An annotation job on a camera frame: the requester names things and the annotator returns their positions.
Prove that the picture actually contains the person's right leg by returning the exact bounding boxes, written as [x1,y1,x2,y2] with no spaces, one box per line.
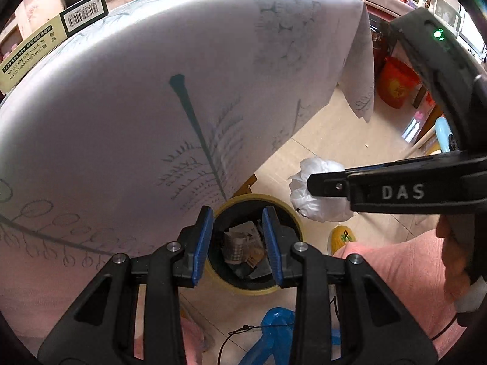
[333,232,468,365]

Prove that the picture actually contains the black cord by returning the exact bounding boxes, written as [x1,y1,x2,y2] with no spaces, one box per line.
[217,325,267,365]

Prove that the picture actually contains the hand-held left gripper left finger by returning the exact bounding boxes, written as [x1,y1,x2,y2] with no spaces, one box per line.
[38,205,214,365]

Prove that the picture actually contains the person's leg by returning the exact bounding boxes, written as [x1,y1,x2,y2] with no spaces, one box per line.
[333,232,468,365]
[179,304,208,365]

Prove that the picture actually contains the paper waste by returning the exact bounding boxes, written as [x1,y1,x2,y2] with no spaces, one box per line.
[222,222,263,265]

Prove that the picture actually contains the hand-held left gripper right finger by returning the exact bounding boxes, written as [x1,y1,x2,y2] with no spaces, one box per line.
[262,205,438,365]

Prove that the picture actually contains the round cream trash bin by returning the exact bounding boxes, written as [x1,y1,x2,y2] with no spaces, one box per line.
[207,194,305,297]

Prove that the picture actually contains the person's right hand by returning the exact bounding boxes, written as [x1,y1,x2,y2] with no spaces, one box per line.
[436,215,474,305]

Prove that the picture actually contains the cream and green box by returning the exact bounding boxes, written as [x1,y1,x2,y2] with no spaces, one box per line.
[0,0,107,94]

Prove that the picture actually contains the person's right yellow slipper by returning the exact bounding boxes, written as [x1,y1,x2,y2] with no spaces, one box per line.
[328,225,359,255]

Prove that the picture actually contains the white plastic bag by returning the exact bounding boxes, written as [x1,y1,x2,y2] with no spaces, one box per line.
[289,158,356,223]

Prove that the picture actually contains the red plastic bucket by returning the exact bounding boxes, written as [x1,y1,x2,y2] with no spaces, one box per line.
[378,57,421,109]

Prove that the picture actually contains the blue plastic stool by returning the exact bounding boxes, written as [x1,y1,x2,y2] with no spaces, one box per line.
[232,308,343,365]

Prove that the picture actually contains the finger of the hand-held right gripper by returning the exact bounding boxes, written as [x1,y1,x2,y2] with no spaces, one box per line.
[307,151,472,198]

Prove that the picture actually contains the light blue plastic item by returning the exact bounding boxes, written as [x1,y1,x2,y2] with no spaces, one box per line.
[435,117,462,153]

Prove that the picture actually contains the tree print tablecloth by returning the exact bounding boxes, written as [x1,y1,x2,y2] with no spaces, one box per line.
[0,0,375,335]

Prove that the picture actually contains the person's left leg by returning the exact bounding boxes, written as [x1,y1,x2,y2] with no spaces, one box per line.
[179,304,208,365]

